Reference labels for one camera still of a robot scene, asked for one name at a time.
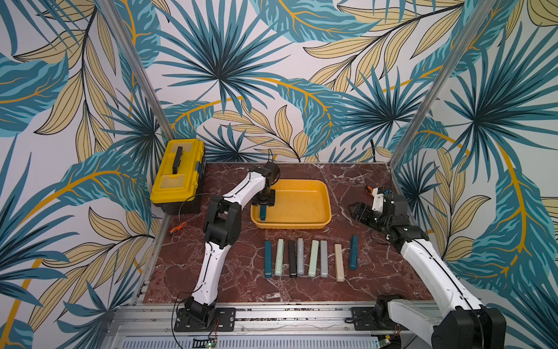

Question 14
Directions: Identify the dark teal pruner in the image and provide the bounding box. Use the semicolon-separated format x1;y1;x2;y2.
260;205;267;222
264;240;273;279
349;235;358;270

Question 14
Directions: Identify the light green pruner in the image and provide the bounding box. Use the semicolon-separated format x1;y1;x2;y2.
308;240;320;278
275;238;284;277

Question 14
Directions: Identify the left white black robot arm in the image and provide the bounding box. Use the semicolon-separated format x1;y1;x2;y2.
184;161;280;328

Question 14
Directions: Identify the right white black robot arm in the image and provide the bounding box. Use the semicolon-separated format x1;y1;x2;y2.
347;188;507;348

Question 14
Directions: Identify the yellow plastic storage tray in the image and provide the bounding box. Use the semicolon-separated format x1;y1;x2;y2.
251;179;332;230

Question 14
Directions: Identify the grey pruner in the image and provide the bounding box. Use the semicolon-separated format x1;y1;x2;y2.
296;238;305;276
320;240;328;278

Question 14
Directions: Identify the grey pruner right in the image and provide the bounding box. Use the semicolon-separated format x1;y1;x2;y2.
320;240;328;278

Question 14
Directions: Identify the beige pruner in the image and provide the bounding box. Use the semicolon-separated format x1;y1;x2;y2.
334;244;344;282

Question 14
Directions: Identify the yellow black toolbox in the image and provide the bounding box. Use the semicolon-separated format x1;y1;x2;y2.
151;138;206;215

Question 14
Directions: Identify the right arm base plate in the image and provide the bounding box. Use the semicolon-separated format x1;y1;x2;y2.
344;307;407;332

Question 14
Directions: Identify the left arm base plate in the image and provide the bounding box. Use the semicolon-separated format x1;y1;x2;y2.
173;308;236;333

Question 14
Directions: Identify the aluminium front rail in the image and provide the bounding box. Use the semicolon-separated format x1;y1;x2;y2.
101;301;428;348

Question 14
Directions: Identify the left aluminium corner post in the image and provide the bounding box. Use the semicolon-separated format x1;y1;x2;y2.
98;0;175;140

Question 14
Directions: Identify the aluminium corner post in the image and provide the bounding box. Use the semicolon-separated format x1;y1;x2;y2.
388;0;496;172
98;0;175;140

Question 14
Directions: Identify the right aluminium corner post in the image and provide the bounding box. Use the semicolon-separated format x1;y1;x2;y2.
388;0;496;172

